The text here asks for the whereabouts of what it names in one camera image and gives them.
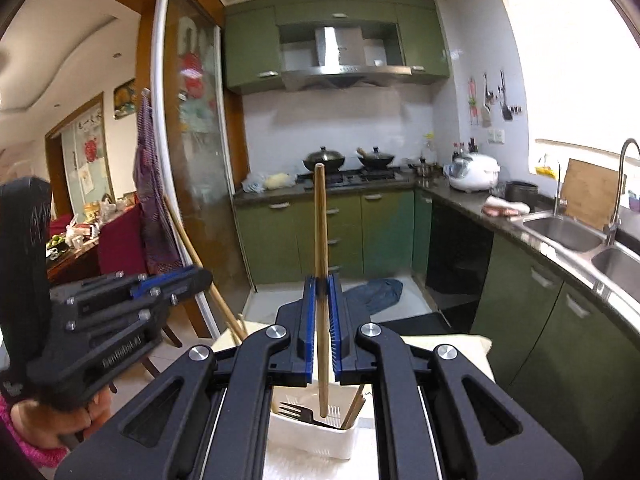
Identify wooden side table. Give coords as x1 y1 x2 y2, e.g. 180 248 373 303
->
47 240 101 291

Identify pink rag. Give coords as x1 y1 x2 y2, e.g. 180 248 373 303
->
482 195 532 219

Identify blue denim cloth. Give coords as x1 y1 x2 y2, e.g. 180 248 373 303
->
345 278 405 315

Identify green base kitchen cabinets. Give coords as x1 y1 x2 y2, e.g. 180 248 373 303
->
234 187 640 480

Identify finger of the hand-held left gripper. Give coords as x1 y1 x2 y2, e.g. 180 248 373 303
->
62 275 213 333
52 266 201 306

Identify steel double sink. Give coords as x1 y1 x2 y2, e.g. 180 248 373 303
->
520 208 640 301

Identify wooden cutting board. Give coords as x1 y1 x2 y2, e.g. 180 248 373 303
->
559 158 628 231

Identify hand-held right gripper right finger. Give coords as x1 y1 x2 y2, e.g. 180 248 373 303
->
328 275 584 480

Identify glass sliding door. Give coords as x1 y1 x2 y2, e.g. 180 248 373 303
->
150 0 256 341

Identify dark cooking pot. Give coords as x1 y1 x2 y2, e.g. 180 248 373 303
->
504 180 540 206

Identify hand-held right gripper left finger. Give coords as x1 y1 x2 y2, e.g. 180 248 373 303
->
54 275 319 480

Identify gas stove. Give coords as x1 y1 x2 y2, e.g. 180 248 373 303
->
296 167 408 185

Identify framed wall picture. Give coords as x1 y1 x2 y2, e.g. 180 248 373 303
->
113 78 137 120

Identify black plastic fork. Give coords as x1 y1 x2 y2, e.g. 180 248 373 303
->
277 400 341 430

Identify dark red chair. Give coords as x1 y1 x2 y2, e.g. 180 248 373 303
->
96 204 183 393

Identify white rice cooker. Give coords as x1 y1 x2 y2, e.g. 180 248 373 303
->
446 152 502 192

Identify tall steel faucet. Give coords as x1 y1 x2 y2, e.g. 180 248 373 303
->
602 138 640 247

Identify dark stone kitchen countertop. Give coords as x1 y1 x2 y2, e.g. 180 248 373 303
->
232 172 640 311

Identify wall poster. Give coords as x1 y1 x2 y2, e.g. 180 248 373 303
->
75 110 106 196

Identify hanging steel spatula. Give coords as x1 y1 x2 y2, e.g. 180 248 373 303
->
481 72 496 128

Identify window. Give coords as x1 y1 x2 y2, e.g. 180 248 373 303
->
492 0 640 171

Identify hanging black spatula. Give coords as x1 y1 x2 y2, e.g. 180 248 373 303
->
499 70 515 122

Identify thin steel faucet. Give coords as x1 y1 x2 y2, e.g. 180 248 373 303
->
552 160 571 217

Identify white plastic utensil holder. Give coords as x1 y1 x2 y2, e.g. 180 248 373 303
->
267 382 363 461

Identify clear plastic bag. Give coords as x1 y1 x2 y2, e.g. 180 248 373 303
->
241 171 268 195

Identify green upper kitchen cabinets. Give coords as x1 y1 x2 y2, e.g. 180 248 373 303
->
223 0 453 95

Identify black wok with lid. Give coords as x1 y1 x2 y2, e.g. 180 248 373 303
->
356 147 396 170
302 146 347 172

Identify person's left forearm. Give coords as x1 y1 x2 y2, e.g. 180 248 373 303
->
0 395 68 468

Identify person's left hand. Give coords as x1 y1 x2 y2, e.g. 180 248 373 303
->
12 387 113 453

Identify purple patterned hanging cloth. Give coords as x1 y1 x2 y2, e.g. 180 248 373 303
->
132 89 183 276

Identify white patterned tablecloth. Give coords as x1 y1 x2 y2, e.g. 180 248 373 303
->
262 412 381 480

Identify steel range hood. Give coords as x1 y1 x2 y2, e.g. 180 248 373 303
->
279 25 413 92

